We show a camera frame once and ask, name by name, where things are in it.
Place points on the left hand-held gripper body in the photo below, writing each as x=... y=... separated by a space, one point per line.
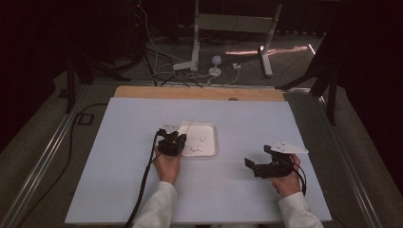
x=171 y=146

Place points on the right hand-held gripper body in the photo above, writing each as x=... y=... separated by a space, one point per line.
x=275 y=169

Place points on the white food piece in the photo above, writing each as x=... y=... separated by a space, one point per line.
x=200 y=148
x=192 y=148
x=202 y=137

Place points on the square metal tray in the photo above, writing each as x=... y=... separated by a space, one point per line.
x=209 y=129

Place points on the person's right hand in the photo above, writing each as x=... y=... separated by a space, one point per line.
x=288 y=185

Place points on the person's left hand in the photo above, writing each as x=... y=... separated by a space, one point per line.
x=168 y=167

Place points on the pale blue table mat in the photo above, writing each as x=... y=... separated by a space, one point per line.
x=126 y=133

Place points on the white power strip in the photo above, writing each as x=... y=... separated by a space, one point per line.
x=184 y=65

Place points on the black angled stand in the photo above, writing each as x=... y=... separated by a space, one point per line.
x=331 y=95

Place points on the black square floor plate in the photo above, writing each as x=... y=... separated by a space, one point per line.
x=78 y=119

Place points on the white plug adapter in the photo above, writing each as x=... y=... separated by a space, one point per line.
x=236 y=66

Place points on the black tripod stand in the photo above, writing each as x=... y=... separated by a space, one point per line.
x=70 y=82

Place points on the aluminium floor rail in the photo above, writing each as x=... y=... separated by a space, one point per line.
x=351 y=164
x=47 y=152

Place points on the white ball-shaped camera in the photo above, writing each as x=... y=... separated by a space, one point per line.
x=216 y=60

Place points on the white metal stand frame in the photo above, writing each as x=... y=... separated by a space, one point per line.
x=234 y=22

